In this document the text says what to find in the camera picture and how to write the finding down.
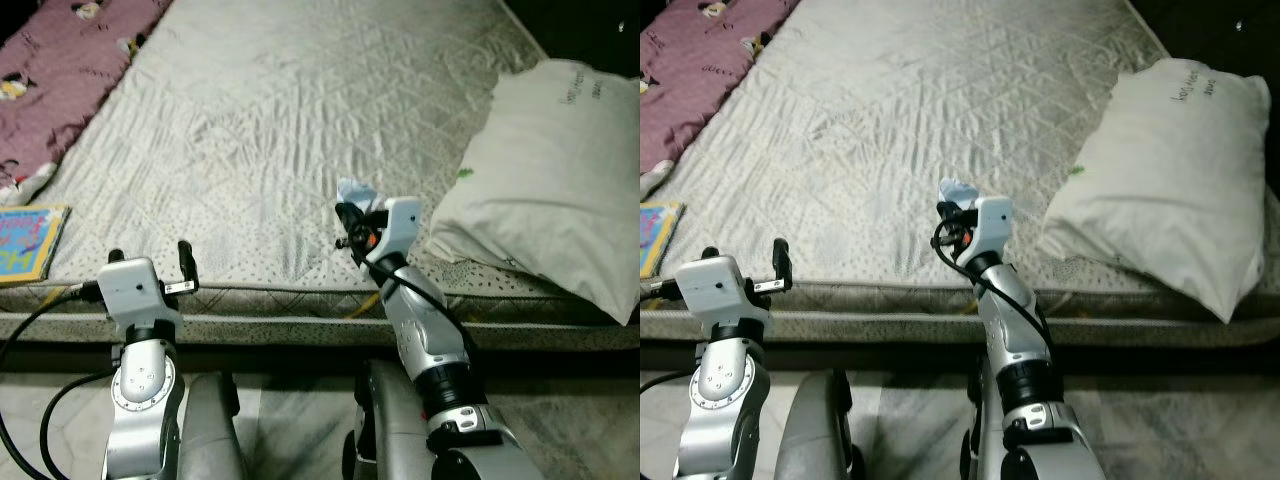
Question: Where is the white tissue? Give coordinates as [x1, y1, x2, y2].
[938, 177, 987, 212]
[337, 178, 387, 214]

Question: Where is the colourful children's board book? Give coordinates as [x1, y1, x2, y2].
[640, 200, 687, 280]
[0, 204, 72, 287]

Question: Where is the white quilted mattress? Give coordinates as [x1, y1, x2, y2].
[0, 0, 641, 353]
[640, 0, 1280, 353]

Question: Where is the grey left robot leg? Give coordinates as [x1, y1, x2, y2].
[180, 372, 251, 480]
[775, 370, 857, 480]

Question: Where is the grey robot leg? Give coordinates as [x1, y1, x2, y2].
[958, 365, 1011, 480]
[775, 370, 857, 480]
[345, 360, 441, 480]
[180, 372, 251, 480]

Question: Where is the pink cartoon print blanket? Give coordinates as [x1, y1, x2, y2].
[0, 0, 173, 207]
[640, 0, 802, 197]

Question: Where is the grey right robot leg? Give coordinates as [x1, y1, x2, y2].
[345, 360, 441, 480]
[958, 365, 1011, 480]

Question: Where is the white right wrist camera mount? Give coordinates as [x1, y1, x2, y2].
[362, 197, 424, 270]
[959, 196, 1014, 267]

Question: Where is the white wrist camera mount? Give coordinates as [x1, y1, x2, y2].
[362, 197, 424, 270]
[671, 255, 772, 332]
[959, 196, 1014, 267]
[97, 257, 184, 332]

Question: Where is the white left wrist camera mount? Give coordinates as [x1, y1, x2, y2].
[97, 257, 184, 332]
[671, 255, 772, 332]

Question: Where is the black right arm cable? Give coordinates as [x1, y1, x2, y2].
[934, 205, 1051, 351]
[336, 205, 473, 363]

